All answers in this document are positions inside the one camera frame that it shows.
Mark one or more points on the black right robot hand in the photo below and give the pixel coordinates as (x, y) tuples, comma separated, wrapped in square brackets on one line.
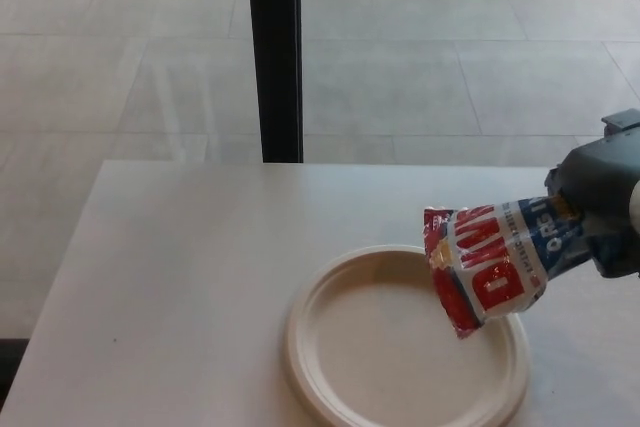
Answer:
[(600, 172)]

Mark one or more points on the red white sunflower seed bag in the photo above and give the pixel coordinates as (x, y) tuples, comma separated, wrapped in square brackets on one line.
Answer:
[(490, 267)]

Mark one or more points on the cream round disposable plate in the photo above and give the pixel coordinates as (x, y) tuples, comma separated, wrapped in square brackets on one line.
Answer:
[(380, 347)]

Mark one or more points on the black vertical window post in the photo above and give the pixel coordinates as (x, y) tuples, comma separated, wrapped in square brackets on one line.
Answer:
[(276, 52)]

